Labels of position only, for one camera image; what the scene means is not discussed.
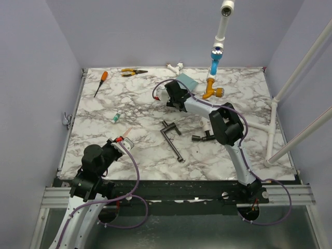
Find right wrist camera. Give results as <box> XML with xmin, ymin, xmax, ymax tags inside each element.
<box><xmin>154</xmin><ymin>88</ymin><xmax>170</xmax><ymax>103</ymax></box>

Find metal wall hook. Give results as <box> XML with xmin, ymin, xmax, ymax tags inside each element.
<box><xmin>62</xmin><ymin>112</ymin><xmax>72</xmax><ymax>127</ymax></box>

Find white PVC pipe assembly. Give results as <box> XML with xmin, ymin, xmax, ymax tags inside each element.
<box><xmin>206</xmin><ymin>1</ymin><xmax>331</xmax><ymax>167</ymax></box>

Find brown paper letter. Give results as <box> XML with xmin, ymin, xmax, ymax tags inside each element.
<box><xmin>122</xmin><ymin>127</ymin><xmax>132</xmax><ymax>139</ymax></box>

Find black pipe tee fitting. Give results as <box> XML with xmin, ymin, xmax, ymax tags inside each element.
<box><xmin>191</xmin><ymin>130</ymin><xmax>215</xmax><ymax>142</ymax></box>

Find purple cable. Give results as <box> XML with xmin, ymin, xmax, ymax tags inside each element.
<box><xmin>152</xmin><ymin>79</ymin><xmax>293</xmax><ymax>226</ymax></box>
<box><xmin>56</xmin><ymin>137</ymin><xmax>149</xmax><ymax>249</ymax></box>

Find white pipe tee fitting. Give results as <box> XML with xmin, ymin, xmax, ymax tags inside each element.
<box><xmin>166</xmin><ymin>62</ymin><xmax>184</xmax><ymax>76</ymax></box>

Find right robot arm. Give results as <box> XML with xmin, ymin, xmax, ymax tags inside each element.
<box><xmin>165</xmin><ymin>79</ymin><xmax>261</xmax><ymax>203</ymax></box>

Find small white pipe elbow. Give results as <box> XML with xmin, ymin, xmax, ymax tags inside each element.
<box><xmin>200</xmin><ymin>120</ymin><xmax>211</xmax><ymax>132</ymax></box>

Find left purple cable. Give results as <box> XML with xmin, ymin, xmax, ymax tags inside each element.
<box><xmin>56</xmin><ymin>137</ymin><xmax>149</xmax><ymax>249</ymax></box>

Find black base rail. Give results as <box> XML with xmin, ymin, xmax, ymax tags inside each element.
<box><xmin>53</xmin><ymin>176</ymin><xmax>270</xmax><ymax>216</ymax></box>

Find blue tap valve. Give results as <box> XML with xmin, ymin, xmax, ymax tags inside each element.
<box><xmin>210</xmin><ymin>47</ymin><xmax>224</xmax><ymax>76</ymax></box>

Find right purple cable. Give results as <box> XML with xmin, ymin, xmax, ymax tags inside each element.
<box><xmin>152</xmin><ymin>79</ymin><xmax>293</xmax><ymax>226</ymax></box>

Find yellow handled pliers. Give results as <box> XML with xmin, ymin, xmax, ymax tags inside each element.
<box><xmin>121</xmin><ymin>68</ymin><xmax>148</xmax><ymax>77</ymax></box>

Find green glue tube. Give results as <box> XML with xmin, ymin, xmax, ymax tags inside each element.
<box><xmin>112</xmin><ymin>112</ymin><xmax>121</xmax><ymax>123</ymax></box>

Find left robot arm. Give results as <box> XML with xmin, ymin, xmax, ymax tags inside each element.
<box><xmin>50</xmin><ymin>140</ymin><xmax>125</xmax><ymax>248</ymax></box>

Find orange brass tap valve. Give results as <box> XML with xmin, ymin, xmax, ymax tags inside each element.
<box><xmin>202</xmin><ymin>78</ymin><xmax>225</xmax><ymax>100</ymax></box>

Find black metal T bar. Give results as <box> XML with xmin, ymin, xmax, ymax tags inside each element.
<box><xmin>160</xmin><ymin>120</ymin><xmax>185</xmax><ymax>163</ymax></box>

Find orange handled screwdriver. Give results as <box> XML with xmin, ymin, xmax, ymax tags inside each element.
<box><xmin>94</xmin><ymin>71</ymin><xmax>108</xmax><ymax>97</ymax></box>

